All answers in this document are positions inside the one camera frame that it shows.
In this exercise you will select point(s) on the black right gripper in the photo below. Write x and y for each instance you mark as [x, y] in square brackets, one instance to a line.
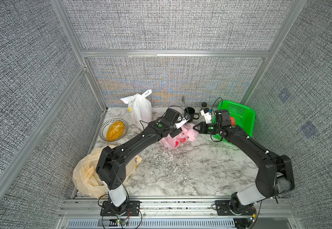
[202, 128]

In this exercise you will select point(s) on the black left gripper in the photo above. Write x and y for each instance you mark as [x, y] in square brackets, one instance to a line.
[177, 131]

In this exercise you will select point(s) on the pink plastic bag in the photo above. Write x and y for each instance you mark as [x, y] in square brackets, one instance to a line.
[187, 134]

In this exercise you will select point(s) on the red apple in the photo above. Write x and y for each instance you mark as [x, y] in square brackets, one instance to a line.
[232, 119]

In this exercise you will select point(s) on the beige plastic bag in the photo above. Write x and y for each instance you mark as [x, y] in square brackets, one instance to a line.
[85, 177]

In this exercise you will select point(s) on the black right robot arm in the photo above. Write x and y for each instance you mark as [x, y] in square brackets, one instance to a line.
[275, 172]

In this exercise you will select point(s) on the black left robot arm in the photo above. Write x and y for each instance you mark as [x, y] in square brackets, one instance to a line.
[111, 167]

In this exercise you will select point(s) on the white plastic bag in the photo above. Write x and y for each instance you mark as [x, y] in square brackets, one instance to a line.
[140, 108]

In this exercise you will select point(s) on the black mug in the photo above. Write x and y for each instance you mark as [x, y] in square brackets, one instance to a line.
[191, 113]

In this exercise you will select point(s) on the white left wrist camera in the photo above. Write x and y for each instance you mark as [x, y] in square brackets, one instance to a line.
[182, 120]

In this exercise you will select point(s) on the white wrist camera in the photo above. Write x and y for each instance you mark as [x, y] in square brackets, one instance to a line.
[206, 113]
[182, 120]

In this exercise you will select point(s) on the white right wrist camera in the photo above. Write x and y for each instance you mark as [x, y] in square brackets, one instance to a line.
[206, 113]

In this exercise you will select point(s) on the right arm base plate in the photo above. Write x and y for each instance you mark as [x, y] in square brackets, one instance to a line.
[223, 206]

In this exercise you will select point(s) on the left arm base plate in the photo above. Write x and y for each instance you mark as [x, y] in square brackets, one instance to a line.
[128, 208]

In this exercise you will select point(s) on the aluminium front rail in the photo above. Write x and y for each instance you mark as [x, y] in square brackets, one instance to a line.
[175, 207]

